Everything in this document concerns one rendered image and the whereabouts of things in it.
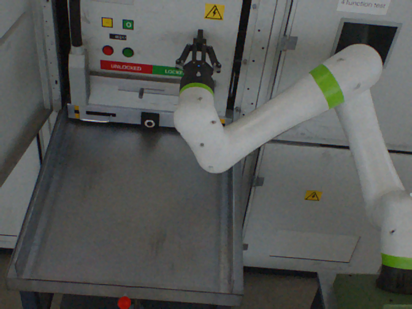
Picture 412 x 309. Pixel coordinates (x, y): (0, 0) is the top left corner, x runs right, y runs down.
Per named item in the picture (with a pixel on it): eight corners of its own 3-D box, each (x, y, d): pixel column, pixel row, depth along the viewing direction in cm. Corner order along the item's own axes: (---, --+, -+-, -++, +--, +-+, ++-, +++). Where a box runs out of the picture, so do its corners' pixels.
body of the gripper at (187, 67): (180, 92, 162) (182, 72, 169) (211, 95, 163) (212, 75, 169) (182, 70, 157) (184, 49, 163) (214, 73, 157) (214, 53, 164)
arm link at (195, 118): (205, 110, 140) (164, 124, 144) (226, 146, 148) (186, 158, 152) (207, 74, 150) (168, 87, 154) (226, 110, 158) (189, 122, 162)
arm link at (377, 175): (411, 222, 181) (354, 53, 180) (430, 229, 164) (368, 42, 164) (368, 236, 181) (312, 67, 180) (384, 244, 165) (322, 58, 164)
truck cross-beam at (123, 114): (230, 132, 202) (232, 119, 198) (68, 118, 199) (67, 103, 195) (230, 122, 205) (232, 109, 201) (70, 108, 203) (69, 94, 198)
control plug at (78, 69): (87, 106, 183) (84, 59, 171) (70, 105, 183) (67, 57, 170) (91, 91, 188) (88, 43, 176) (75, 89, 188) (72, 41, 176)
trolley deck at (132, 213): (240, 306, 163) (243, 294, 159) (7, 290, 160) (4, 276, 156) (238, 138, 211) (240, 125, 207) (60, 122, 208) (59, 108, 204)
